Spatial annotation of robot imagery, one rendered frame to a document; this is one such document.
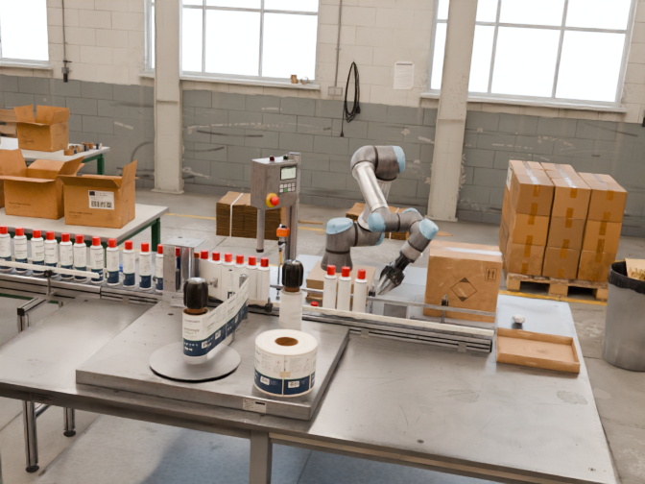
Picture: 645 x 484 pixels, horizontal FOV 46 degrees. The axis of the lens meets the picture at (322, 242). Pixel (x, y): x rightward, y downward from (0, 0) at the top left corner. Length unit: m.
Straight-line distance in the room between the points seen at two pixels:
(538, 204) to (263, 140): 3.64
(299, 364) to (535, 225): 4.10
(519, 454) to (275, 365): 0.78
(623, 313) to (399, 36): 4.33
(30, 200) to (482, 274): 2.85
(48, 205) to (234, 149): 4.26
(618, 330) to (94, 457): 3.30
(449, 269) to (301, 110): 5.57
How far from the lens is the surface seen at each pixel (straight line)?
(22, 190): 4.91
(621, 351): 5.22
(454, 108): 8.31
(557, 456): 2.42
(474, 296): 3.22
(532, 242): 6.30
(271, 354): 2.39
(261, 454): 2.47
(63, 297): 3.48
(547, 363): 2.96
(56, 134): 7.15
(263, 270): 3.08
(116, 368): 2.63
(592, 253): 6.39
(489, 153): 8.42
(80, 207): 4.68
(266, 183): 3.01
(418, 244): 2.89
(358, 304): 3.03
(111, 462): 3.38
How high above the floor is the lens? 2.02
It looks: 16 degrees down
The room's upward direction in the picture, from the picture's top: 3 degrees clockwise
